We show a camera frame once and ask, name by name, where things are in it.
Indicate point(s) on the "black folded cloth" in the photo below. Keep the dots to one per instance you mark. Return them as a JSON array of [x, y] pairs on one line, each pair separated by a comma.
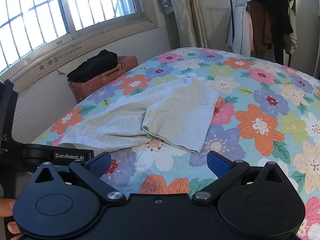
[[95, 65]]

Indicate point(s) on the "floral bed cover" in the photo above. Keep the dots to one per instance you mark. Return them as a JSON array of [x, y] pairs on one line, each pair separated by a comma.
[[260, 100]]

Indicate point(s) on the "brown hanging jacket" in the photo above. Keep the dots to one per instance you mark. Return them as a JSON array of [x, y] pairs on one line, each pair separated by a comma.
[[260, 25]]

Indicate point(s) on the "white towel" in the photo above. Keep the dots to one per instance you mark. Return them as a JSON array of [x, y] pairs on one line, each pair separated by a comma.
[[175, 110]]

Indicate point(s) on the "beige patterned curtain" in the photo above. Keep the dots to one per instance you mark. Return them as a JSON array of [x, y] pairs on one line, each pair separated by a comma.
[[190, 17]]

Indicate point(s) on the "person's left hand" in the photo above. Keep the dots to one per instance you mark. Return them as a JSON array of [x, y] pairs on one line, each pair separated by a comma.
[[6, 206]]

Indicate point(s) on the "pink hanging garment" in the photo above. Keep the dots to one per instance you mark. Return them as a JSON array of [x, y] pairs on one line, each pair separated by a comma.
[[250, 35]]

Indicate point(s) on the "barred window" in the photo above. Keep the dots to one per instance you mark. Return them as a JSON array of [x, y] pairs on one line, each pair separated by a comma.
[[37, 17]]

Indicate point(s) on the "white hanging garment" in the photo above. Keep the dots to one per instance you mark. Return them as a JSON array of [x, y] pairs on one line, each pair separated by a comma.
[[240, 30]]

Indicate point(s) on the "black hanging garment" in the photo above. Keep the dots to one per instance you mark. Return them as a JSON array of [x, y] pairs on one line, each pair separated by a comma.
[[272, 5]]

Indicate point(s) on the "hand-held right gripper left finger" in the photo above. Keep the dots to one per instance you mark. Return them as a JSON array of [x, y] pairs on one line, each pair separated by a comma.
[[100, 163]]

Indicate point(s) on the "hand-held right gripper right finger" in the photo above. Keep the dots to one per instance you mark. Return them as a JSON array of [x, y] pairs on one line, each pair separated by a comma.
[[217, 163]]

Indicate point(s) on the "cream hanging garment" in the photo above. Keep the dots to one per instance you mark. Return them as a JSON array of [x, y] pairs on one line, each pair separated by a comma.
[[292, 20]]

